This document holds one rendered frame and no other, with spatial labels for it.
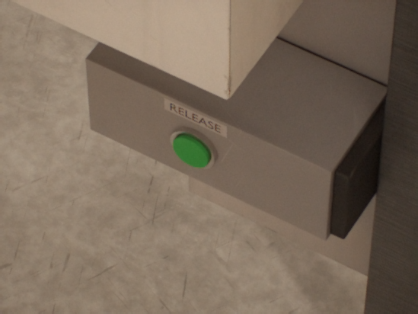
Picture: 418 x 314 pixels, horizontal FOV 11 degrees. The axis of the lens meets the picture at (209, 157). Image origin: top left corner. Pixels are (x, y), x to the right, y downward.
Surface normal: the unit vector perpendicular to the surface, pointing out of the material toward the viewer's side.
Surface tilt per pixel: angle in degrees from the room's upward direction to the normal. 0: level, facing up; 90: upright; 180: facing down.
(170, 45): 90
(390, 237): 90
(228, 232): 0
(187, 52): 90
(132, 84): 90
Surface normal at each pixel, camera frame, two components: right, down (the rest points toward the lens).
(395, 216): -0.51, 0.68
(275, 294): 0.00, -0.61
